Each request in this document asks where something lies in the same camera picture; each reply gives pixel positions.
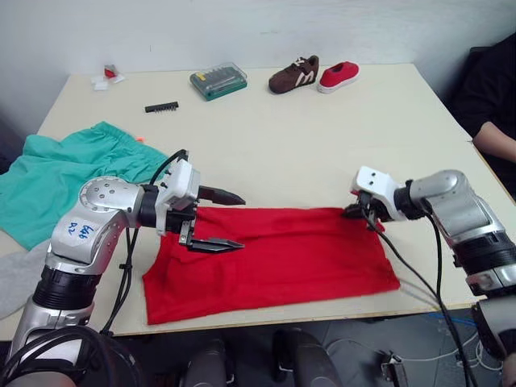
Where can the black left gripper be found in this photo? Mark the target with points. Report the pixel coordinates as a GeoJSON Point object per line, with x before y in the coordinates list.
{"type": "Point", "coordinates": [179, 219]}

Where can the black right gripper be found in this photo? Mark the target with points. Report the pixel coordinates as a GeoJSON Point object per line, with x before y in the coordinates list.
{"type": "Point", "coordinates": [371, 207]}

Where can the red t-shirt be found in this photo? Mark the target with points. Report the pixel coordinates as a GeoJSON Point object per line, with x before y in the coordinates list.
{"type": "Point", "coordinates": [274, 262]}

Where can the person's bare forearm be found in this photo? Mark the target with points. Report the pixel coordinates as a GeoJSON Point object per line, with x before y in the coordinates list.
{"type": "Point", "coordinates": [496, 143]}

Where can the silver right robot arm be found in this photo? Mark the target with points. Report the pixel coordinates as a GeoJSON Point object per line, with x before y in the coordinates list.
{"type": "Point", "coordinates": [455, 201]}

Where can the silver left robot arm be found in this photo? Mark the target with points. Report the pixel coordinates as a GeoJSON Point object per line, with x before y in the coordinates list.
{"type": "Point", "coordinates": [105, 209]}

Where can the green shorts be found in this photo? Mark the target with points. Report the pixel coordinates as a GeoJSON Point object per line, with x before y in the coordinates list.
{"type": "Point", "coordinates": [52, 181]}

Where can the person in black shirt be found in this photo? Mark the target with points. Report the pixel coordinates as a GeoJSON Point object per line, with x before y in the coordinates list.
{"type": "Point", "coordinates": [488, 88]}

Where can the black comb-shaped strip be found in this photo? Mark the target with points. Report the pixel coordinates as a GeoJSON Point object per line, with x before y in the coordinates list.
{"type": "Point", "coordinates": [162, 107]}

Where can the red slip-on shoe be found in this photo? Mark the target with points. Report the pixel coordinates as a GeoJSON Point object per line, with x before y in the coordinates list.
{"type": "Point", "coordinates": [338, 76]}

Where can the green screwdriver bit case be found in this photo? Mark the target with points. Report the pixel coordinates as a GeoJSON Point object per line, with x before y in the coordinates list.
{"type": "Point", "coordinates": [217, 82]}

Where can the dark rounded shape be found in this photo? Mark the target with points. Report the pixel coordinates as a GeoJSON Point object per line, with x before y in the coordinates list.
{"type": "Point", "coordinates": [211, 364]}
{"type": "Point", "coordinates": [304, 359]}

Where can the brown sneaker with white stripes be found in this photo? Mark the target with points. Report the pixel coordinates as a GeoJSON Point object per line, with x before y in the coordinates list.
{"type": "Point", "coordinates": [292, 76]}

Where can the small white plastic piece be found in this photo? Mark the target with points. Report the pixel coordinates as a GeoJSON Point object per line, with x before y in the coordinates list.
{"type": "Point", "coordinates": [100, 84]}

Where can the small red and white object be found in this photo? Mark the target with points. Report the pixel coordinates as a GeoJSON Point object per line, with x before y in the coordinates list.
{"type": "Point", "coordinates": [111, 70]}

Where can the grey sock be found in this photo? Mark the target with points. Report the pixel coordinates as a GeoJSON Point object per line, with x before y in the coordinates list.
{"type": "Point", "coordinates": [16, 278]}

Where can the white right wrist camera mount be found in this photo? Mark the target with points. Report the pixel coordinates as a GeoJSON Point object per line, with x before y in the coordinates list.
{"type": "Point", "coordinates": [375, 181]}

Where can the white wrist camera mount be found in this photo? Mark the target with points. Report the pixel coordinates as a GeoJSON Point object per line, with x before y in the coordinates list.
{"type": "Point", "coordinates": [375, 181]}
{"type": "Point", "coordinates": [181, 177]}

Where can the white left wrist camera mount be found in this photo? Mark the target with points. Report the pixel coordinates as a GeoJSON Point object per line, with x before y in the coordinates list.
{"type": "Point", "coordinates": [181, 177]}

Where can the metal bracket on floor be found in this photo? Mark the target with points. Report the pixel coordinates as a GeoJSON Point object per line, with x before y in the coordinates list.
{"type": "Point", "coordinates": [392, 369]}

